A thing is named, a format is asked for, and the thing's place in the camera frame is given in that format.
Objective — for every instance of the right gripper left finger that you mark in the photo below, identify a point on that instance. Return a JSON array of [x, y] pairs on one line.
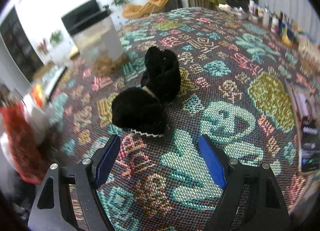
[[52, 208]]

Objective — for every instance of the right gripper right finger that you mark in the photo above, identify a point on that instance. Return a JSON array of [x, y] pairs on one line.
[[265, 208]]

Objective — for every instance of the red mesh pouch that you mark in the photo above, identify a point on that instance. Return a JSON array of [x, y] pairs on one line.
[[27, 159]]

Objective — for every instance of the smartphone with video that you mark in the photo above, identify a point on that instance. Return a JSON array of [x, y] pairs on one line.
[[307, 127]]

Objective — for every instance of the colourful woven tablecloth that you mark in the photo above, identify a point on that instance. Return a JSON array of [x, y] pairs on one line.
[[233, 76]]

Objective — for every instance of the red flower vase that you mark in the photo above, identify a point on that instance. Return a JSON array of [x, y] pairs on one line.
[[43, 47]]

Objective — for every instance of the green potted plant left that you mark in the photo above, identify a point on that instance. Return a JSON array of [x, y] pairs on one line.
[[56, 37]]

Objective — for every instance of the green potted plant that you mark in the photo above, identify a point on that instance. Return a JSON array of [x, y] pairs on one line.
[[56, 37], [119, 2]]

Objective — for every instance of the clear jar black lid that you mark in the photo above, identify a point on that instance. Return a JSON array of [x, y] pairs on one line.
[[94, 34]]

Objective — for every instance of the dark glass bookcase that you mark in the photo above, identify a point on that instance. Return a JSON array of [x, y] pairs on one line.
[[19, 46]]

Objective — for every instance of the green potted plant right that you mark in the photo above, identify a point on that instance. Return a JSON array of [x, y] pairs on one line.
[[119, 2]]

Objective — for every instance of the orange lounge chair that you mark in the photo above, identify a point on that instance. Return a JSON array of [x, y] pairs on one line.
[[133, 11]]

